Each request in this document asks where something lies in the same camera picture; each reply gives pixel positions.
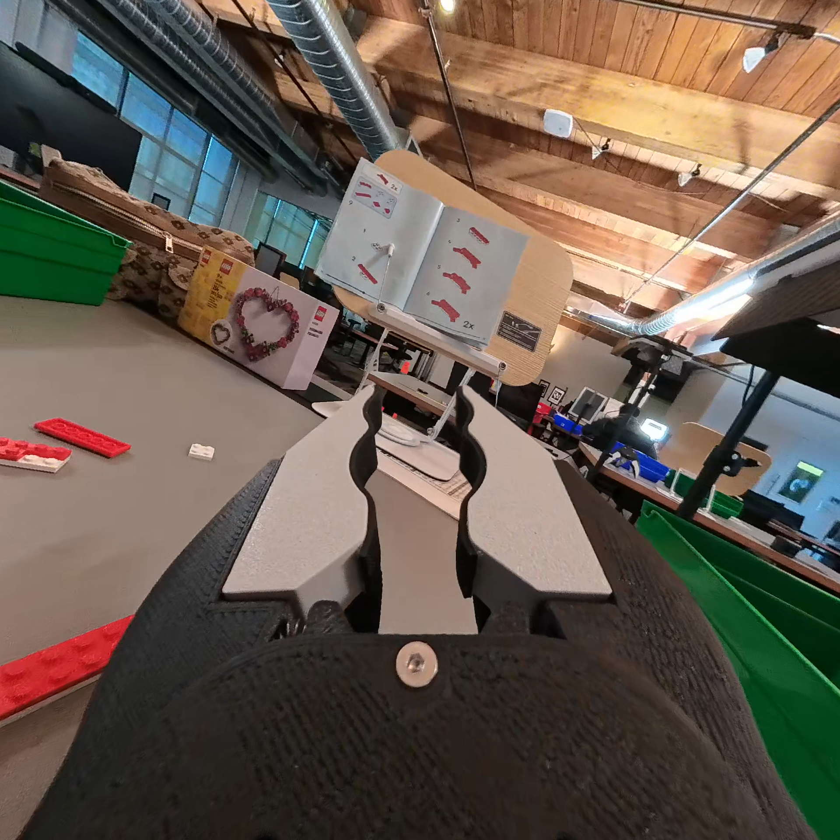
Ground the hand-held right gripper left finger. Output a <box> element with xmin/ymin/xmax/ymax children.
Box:
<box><xmin>222</xmin><ymin>385</ymin><xmax>383</xmax><ymax>634</ymax></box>

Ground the white printed paper sheet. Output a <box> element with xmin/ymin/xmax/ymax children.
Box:
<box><xmin>374</xmin><ymin>453</ymin><xmax>475</xmax><ymax>519</ymax></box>

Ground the black stand pole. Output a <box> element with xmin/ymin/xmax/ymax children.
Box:
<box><xmin>676</xmin><ymin>367</ymin><xmax>782</xmax><ymax>522</ymax></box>

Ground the lego set box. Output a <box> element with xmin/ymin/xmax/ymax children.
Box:
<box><xmin>177</xmin><ymin>248</ymin><xmax>341</xmax><ymax>391</ymax></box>

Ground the wooden chair back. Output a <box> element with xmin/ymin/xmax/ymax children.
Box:
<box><xmin>656</xmin><ymin>422</ymin><xmax>772</xmax><ymax>498</ymax></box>

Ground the red lego heart frame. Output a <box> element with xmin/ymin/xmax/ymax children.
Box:
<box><xmin>0</xmin><ymin>436</ymin><xmax>135</xmax><ymax>723</ymax></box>

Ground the red flat lego plate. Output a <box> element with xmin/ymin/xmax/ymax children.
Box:
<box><xmin>34</xmin><ymin>417</ymin><xmax>132</xmax><ymax>459</ymax></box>

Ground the large black screen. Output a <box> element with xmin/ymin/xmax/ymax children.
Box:
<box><xmin>0</xmin><ymin>42</ymin><xmax>142</xmax><ymax>191</ymax></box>

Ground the brown patterned zipper bag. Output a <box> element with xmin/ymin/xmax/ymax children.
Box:
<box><xmin>39</xmin><ymin>157</ymin><xmax>256</xmax><ymax>322</ymax></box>

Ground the lego instruction booklet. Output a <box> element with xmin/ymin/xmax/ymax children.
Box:
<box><xmin>314</xmin><ymin>157</ymin><xmax>529</xmax><ymax>347</ymax></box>

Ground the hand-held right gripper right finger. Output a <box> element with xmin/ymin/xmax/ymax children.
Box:
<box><xmin>455</xmin><ymin>386</ymin><xmax>614</xmax><ymax>636</ymax></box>

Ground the green plastic bin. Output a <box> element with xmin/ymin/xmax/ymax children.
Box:
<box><xmin>633</xmin><ymin>500</ymin><xmax>840</xmax><ymax>840</ymax></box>
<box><xmin>0</xmin><ymin>180</ymin><xmax>132</xmax><ymax>308</ymax></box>

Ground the dark ceiling duct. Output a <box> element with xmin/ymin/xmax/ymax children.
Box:
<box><xmin>98</xmin><ymin>0</ymin><xmax>329</xmax><ymax>191</ymax></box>

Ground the blue storage bin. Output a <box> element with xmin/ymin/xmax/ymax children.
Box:
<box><xmin>610</xmin><ymin>441</ymin><xmax>670</xmax><ymax>480</ymax></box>

